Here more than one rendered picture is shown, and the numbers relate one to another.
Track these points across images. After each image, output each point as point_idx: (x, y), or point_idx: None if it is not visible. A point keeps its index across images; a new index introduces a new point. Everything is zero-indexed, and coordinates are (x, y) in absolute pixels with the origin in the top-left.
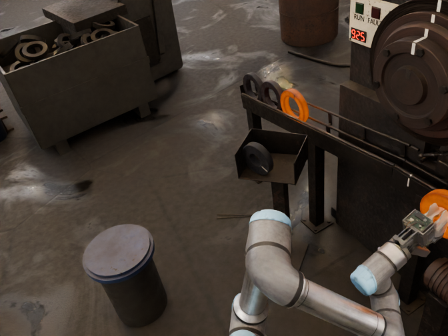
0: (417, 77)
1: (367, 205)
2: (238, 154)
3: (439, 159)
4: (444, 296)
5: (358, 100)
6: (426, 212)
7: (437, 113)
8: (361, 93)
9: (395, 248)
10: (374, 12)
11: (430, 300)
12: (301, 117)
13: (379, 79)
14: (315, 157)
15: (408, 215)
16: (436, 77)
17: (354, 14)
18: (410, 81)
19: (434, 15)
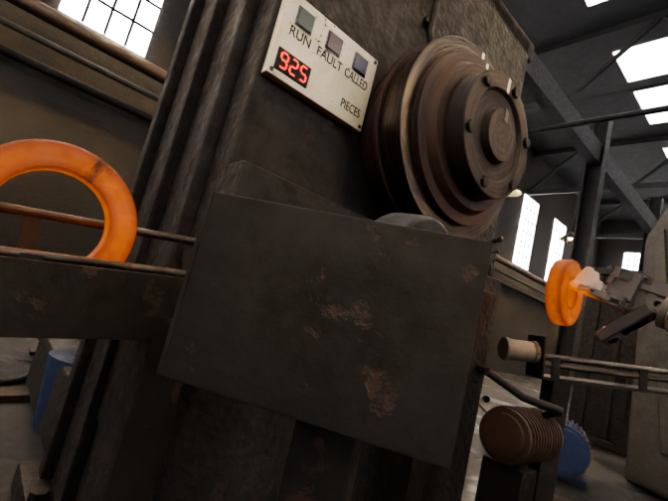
0: (512, 122)
1: (259, 491)
2: (439, 264)
3: None
4: (547, 442)
5: (290, 200)
6: (564, 296)
7: (517, 174)
8: (297, 185)
9: None
10: (334, 41)
11: (524, 484)
12: (111, 254)
13: (472, 119)
14: (179, 395)
15: (631, 270)
16: (521, 127)
17: (290, 25)
18: (507, 126)
19: (488, 65)
